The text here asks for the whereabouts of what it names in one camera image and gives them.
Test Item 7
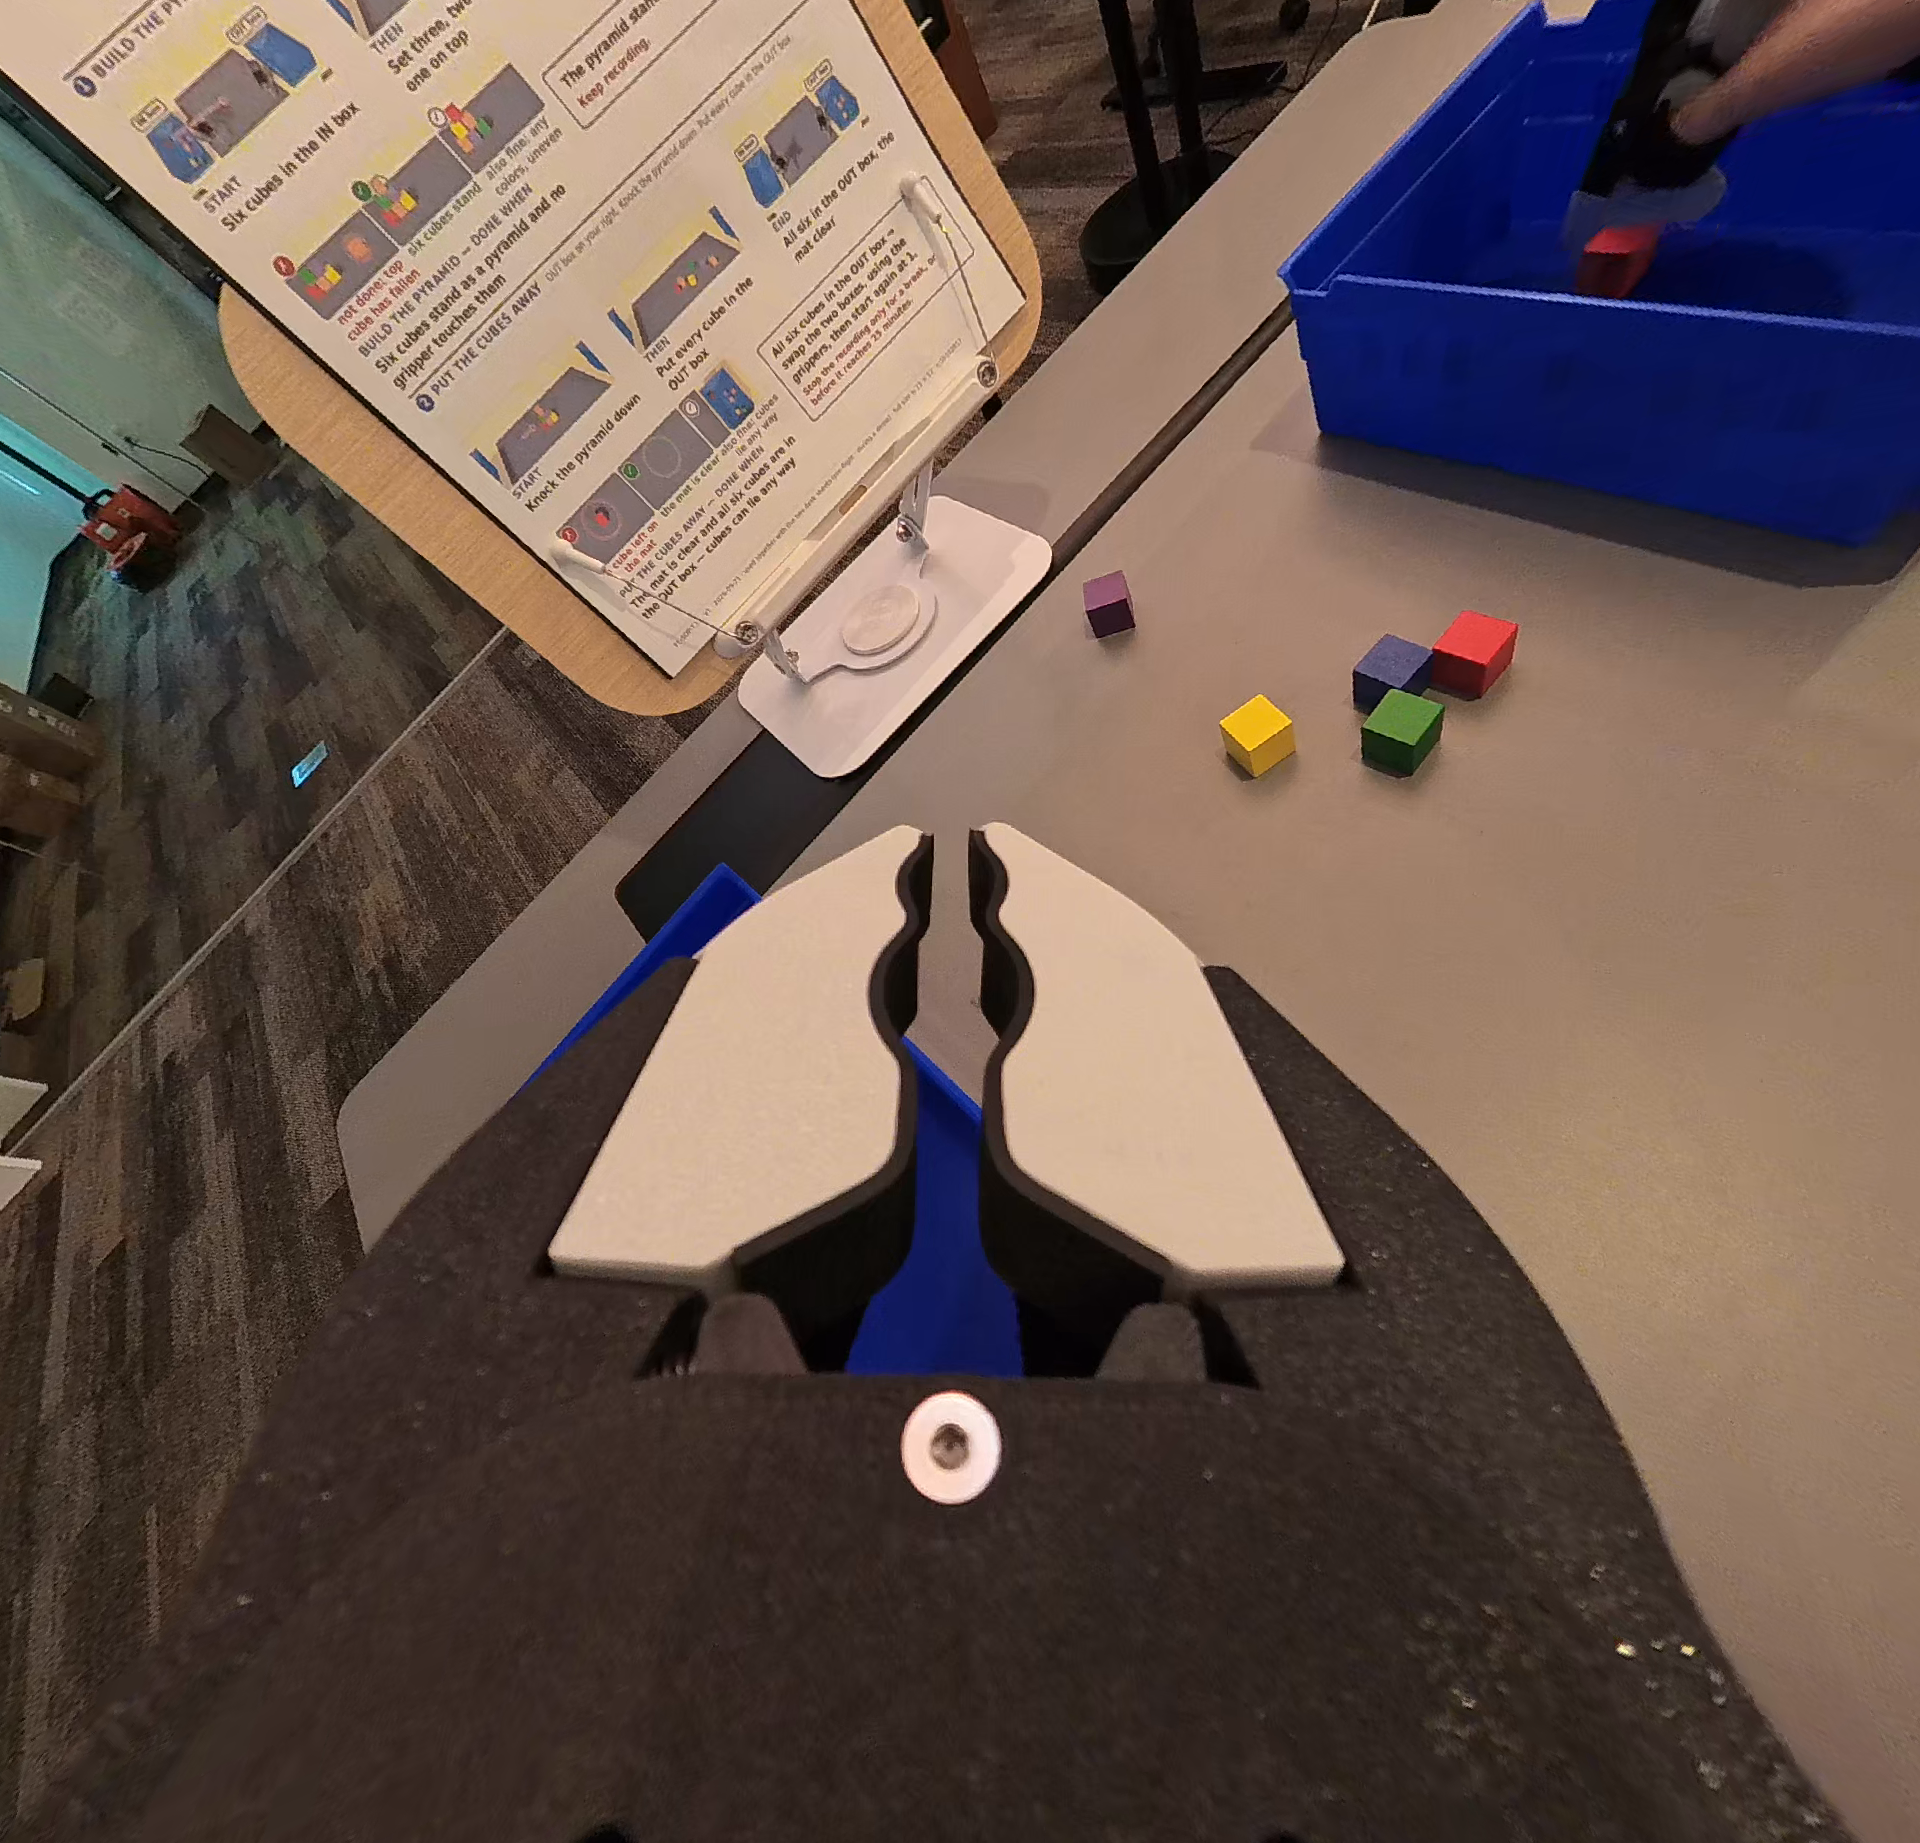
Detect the green wooden cube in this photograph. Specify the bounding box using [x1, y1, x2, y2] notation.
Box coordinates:
[1358, 688, 1448, 781]

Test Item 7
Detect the blue plastic bin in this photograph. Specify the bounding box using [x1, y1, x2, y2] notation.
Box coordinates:
[1277, 0, 1920, 549]
[517, 864, 1031, 1377]

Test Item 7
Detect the orange wooden cube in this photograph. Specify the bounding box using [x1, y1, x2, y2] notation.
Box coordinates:
[1575, 223, 1671, 300]

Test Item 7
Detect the red air mover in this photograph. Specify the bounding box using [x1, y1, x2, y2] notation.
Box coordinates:
[79, 483, 178, 574]

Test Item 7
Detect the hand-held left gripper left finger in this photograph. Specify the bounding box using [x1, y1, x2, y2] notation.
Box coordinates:
[548, 823, 935, 1373]

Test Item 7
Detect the yellow wooden cube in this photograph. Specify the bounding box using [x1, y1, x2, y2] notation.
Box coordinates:
[1219, 692, 1299, 781]

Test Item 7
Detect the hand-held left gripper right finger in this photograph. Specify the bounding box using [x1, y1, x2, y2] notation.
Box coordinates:
[967, 823, 1348, 1373]

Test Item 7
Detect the single cardboard box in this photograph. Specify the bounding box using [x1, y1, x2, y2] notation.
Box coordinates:
[181, 404, 281, 490]

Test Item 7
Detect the white side table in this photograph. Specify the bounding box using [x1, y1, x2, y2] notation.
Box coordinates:
[0, 1070, 50, 1218]

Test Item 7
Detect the large cardboard box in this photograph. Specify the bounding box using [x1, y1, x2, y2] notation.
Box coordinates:
[0, 676, 103, 830]

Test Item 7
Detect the red wooden cube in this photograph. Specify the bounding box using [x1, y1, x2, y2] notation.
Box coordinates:
[1430, 611, 1520, 701]

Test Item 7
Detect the printed instruction sheet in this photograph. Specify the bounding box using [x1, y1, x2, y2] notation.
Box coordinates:
[0, 0, 1036, 680]

